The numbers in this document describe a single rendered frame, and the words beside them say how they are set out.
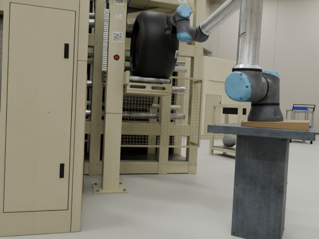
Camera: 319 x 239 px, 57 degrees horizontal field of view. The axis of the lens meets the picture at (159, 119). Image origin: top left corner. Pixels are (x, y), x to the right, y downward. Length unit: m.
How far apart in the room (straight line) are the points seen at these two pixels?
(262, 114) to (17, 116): 1.25
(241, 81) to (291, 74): 11.66
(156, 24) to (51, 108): 1.11
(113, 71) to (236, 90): 1.15
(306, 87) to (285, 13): 3.12
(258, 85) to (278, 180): 0.50
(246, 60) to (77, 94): 0.87
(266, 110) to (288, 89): 11.44
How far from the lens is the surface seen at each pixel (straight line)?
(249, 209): 1.71
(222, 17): 1.94
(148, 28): 2.31
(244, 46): 1.58
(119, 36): 2.44
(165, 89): 2.36
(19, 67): 1.62
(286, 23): 13.59
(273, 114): 1.67
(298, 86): 13.09
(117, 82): 2.38
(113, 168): 2.42
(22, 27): 1.65
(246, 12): 1.61
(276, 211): 1.69
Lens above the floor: 0.67
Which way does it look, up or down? 2 degrees down
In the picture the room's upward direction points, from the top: 3 degrees clockwise
